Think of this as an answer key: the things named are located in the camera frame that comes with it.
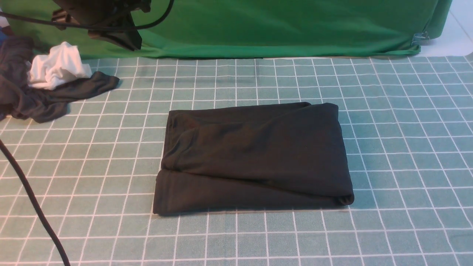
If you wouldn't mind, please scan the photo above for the black camera cable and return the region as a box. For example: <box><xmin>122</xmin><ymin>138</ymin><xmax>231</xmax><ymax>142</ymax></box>
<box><xmin>0</xmin><ymin>0</ymin><xmax>175</xmax><ymax>31</ymax></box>

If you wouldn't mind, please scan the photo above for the gray long-sleeved shirt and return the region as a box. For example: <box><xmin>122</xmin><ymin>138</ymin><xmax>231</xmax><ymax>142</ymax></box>
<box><xmin>153</xmin><ymin>102</ymin><xmax>355</xmax><ymax>216</ymax></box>

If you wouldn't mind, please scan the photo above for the metal binder clip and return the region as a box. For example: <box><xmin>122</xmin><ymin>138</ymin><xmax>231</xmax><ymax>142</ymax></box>
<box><xmin>411</xmin><ymin>32</ymin><xmax>430</xmax><ymax>47</ymax></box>

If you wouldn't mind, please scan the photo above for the crumpled dark gray garment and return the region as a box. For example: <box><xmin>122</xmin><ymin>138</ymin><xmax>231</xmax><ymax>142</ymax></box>
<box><xmin>0</xmin><ymin>37</ymin><xmax>119</xmax><ymax>123</ymax></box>

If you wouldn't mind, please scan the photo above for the crumpled white cloth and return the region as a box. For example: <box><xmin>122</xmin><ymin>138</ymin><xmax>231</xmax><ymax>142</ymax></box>
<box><xmin>28</xmin><ymin>42</ymin><xmax>92</xmax><ymax>90</ymax></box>

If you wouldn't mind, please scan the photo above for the green backdrop cloth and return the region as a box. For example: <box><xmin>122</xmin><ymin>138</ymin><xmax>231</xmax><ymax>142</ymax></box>
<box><xmin>8</xmin><ymin>0</ymin><xmax>452</xmax><ymax>59</ymax></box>

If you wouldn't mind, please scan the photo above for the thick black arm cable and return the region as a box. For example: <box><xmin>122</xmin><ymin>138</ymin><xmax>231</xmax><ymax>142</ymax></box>
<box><xmin>0</xmin><ymin>140</ymin><xmax>71</xmax><ymax>266</ymax></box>

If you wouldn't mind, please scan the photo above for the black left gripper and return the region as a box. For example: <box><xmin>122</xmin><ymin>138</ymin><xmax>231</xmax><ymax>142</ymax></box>
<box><xmin>51</xmin><ymin>0</ymin><xmax>151</xmax><ymax>51</ymax></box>

